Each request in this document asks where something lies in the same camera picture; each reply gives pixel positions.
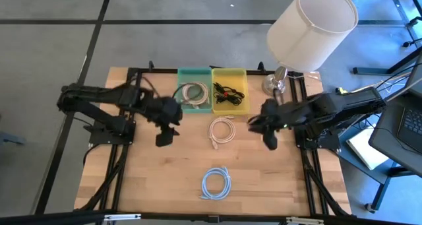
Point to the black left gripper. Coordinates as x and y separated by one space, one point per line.
166 112

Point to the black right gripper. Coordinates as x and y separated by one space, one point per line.
273 116

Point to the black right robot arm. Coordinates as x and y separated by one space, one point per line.
346 103

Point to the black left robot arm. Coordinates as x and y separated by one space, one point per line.
99 92

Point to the yellow plastic bin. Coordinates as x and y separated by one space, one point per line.
230 76

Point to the teal plastic bin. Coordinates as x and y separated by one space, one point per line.
194 75

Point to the silver lamp with white shade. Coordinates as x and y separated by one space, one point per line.
310 30

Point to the white flat panel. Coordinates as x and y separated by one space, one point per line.
366 150

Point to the dark laptop stand table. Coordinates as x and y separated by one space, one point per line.
385 146

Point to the dark laptop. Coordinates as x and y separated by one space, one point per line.
413 121

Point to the black aluminium table frame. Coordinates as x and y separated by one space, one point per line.
155 71

